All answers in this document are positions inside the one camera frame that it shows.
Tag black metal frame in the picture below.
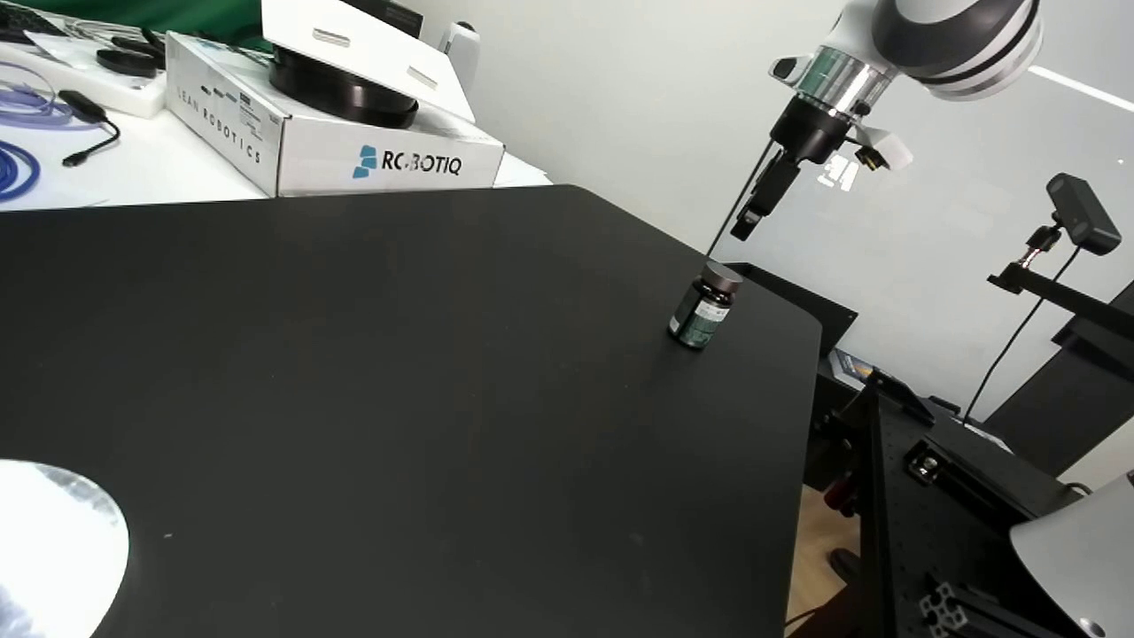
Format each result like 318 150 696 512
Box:
844 369 1083 638

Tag green backdrop cloth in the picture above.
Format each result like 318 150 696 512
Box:
33 0 266 36

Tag small dark green bottle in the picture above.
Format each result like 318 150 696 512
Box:
663 264 746 355

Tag white round disc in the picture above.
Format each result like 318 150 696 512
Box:
0 457 135 638

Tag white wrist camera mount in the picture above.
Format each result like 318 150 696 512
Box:
844 121 913 191

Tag black round device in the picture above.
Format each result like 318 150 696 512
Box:
266 0 427 129

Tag pale blue coiled cable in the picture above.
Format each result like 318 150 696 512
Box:
0 76 73 134

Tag black camera cable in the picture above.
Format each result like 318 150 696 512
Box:
958 222 1083 424

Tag black camera stand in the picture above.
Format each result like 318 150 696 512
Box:
985 252 1134 383

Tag black adapter cable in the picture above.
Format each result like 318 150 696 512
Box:
58 86 127 168

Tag white flat small box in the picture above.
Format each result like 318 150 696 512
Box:
21 29 174 121

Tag white tall speaker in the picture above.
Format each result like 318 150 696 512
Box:
444 15 487 93

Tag white Robotiq cardboard box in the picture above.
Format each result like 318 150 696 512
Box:
164 0 512 200

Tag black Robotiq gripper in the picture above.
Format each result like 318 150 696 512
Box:
725 98 859 245

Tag small black gadget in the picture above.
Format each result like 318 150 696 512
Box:
93 23 171 81

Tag black camera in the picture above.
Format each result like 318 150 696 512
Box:
1043 168 1127 258

